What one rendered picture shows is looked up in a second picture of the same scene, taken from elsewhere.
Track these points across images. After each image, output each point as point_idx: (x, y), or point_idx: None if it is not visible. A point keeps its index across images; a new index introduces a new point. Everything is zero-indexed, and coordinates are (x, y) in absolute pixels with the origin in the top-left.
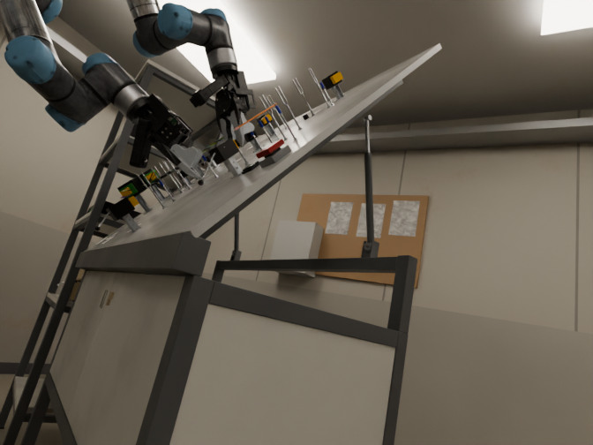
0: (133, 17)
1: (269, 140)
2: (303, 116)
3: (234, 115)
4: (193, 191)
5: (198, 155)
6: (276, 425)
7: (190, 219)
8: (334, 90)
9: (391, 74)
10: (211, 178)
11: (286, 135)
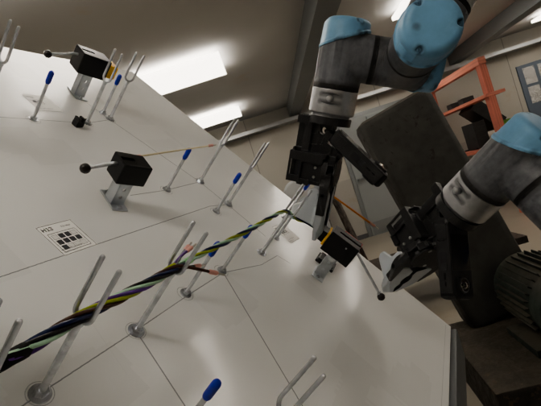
0: (472, 7)
1: (48, 164)
2: (80, 119)
3: (333, 192)
4: (208, 354)
5: (382, 261)
6: None
7: (428, 329)
8: (88, 81)
9: (168, 112)
10: (147, 305)
11: (164, 181)
